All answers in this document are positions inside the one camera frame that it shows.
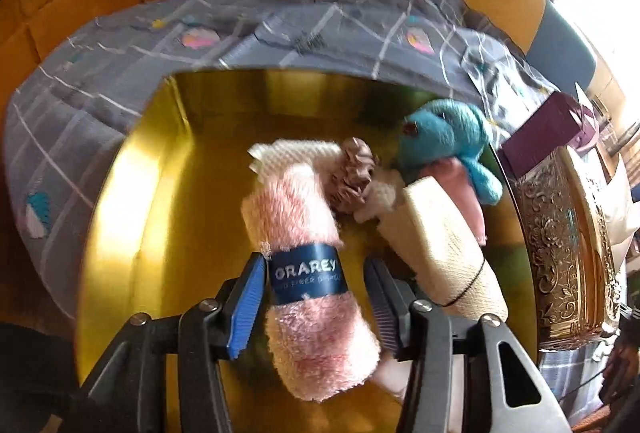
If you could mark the teal plush bear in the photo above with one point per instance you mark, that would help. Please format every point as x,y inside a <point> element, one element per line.
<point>440,133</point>

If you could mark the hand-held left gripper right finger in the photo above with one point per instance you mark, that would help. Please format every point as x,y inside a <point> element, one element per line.
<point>387,308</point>

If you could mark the golden embossed tissue box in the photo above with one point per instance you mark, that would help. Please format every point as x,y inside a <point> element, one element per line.
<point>555,238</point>

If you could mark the window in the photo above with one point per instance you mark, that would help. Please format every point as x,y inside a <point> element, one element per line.
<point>605,3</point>

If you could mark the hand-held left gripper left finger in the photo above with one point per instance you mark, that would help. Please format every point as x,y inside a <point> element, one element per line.
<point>246,308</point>

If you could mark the cream woven towel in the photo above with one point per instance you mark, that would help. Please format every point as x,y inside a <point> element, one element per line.
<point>445,238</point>

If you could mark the brown scrunchie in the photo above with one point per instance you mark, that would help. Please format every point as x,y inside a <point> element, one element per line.
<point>352,173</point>

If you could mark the gold storage box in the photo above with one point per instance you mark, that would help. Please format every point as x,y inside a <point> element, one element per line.
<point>165,213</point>

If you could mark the white waffle cloth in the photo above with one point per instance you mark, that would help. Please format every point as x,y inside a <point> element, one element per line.
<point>290,155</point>

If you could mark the white tissue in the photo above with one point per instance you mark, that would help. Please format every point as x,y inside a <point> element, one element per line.
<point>625,208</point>

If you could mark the grey checked quilt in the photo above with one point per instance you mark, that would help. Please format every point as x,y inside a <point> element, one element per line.
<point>100,113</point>

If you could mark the white fluffy sock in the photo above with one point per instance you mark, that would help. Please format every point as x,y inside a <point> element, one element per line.
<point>382,199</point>

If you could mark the pink fluffy towel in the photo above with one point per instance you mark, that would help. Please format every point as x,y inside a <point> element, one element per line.
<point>295,213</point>

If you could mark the purple cardboard box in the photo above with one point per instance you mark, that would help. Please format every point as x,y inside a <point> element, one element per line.
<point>545,133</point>

